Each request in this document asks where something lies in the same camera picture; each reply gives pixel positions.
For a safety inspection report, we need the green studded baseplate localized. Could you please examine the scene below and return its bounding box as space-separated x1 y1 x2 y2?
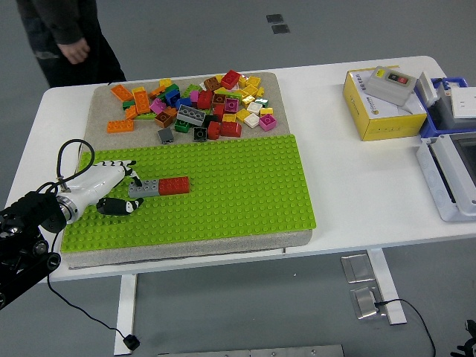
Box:
60 133 318 254

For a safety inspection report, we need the light grey long brick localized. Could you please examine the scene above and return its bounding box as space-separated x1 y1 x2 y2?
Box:
128 178 161 199

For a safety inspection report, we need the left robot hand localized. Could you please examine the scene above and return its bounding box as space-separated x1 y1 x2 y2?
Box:
66 160 145 224

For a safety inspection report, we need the person's right hand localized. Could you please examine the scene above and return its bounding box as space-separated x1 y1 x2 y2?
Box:
57 36 91 65

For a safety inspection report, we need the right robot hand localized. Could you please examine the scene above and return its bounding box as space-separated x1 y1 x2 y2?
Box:
450 320 476 357

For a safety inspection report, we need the white plastic block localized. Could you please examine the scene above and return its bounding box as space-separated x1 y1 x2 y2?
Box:
414 71 440 109

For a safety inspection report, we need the grey push-button switch box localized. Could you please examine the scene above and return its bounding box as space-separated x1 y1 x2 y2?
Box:
366 65 417 107

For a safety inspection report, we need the red long brick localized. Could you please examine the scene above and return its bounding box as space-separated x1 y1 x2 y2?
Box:
158 176 191 196

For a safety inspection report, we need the grey plastic box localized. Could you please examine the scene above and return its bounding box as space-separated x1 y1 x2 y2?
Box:
433 80 476 131

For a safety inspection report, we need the metal floor strip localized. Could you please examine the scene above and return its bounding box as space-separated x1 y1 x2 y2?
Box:
158 344 345 357

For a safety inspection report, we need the black power cord with plug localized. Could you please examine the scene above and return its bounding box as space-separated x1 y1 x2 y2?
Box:
46 79 142 351

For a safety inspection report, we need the white electrical enclosure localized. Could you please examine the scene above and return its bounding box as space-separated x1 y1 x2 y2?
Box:
415 132 476 223

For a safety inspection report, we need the orange long brick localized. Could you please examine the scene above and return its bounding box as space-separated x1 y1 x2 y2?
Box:
110 84 134 103
106 119 135 134
133 90 152 115

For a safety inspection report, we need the thin black cable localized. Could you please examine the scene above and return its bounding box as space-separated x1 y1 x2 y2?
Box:
373 298 437 357

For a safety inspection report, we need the dark grey long brick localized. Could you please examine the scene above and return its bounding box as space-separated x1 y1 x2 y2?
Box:
176 104 207 127

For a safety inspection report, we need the white wall socket plate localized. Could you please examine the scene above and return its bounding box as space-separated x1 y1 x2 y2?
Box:
449 87 476 120

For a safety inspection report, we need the blue plastic bin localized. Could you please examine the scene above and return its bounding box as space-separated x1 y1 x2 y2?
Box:
419 76 476 144

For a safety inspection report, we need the silver floor patch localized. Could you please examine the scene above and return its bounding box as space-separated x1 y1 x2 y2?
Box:
341 253 373 284
349 285 387 320

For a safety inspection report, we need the person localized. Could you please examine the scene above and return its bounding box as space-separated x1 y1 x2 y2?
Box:
14 0 127 89

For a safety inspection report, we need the white table leg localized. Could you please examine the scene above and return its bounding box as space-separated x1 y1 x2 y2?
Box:
113 273 138 356
366 248 408 326

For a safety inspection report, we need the grey-brown foam mat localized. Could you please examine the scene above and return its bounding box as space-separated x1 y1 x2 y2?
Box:
66 71 313 271

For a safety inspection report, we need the yellow cardboard box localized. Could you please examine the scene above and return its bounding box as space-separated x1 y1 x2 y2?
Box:
342 68 428 142

